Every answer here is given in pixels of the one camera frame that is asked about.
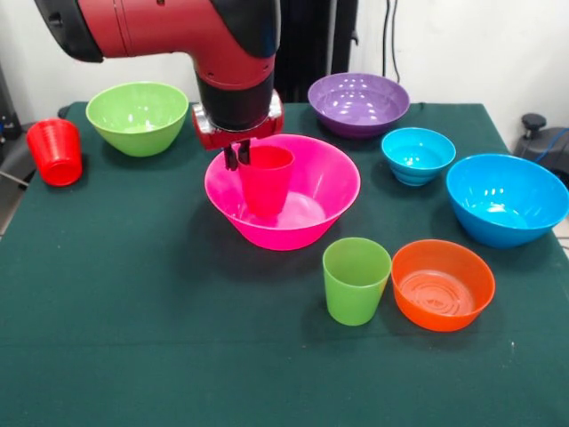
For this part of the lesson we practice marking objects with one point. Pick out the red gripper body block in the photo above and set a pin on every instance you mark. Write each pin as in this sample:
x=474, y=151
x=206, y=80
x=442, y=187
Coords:
x=222, y=139

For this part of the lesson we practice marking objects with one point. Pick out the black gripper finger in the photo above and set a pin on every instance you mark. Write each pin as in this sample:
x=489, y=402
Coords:
x=244, y=153
x=230, y=158

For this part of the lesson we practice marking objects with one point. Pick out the crimson cup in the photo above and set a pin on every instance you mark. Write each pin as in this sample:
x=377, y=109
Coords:
x=266, y=182

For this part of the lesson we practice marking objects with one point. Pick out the large pink bowl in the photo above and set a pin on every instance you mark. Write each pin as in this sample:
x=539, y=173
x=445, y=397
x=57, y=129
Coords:
x=320, y=191

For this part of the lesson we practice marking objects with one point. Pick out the purple bowl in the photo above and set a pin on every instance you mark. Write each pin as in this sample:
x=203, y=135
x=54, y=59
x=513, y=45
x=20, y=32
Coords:
x=358, y=107

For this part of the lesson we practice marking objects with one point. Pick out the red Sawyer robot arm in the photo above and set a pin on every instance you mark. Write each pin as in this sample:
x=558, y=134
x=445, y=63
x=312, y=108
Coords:
x=178, y=31

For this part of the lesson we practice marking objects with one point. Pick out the lime green bowl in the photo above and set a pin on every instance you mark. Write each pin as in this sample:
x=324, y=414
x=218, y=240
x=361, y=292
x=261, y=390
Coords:
x=138, y=120

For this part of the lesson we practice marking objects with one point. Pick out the red ribbed cup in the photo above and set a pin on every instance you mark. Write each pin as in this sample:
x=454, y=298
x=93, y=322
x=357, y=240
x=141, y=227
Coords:
x=55, y=151

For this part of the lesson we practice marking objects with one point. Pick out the green cup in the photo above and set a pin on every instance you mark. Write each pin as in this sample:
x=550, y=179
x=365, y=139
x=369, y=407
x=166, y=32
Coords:
x=353, y=284

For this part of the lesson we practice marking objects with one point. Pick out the small cyan ribbed bowl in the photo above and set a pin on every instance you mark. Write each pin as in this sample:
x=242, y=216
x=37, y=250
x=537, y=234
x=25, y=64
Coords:
x=418, y=155

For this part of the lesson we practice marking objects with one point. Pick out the dark green table cloth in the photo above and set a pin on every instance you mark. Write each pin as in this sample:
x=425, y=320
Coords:
x=133, y=333

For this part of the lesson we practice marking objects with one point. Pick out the grey chair base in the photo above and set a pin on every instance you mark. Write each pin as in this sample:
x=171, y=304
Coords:
x=13, y=155

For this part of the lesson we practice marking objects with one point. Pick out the black equipment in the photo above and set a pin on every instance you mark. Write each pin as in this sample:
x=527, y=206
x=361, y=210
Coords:
x=6, y=115

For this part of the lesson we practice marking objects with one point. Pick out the orange bowl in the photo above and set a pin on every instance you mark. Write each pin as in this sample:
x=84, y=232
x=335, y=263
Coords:
x=440, y=289

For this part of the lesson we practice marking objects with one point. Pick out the large blue bowl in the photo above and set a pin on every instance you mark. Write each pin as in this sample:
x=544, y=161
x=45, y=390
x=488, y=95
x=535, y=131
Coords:
x=502, y=200

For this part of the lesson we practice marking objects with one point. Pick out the black knob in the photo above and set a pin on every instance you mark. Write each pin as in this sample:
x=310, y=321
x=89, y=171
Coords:
x=533, y=122

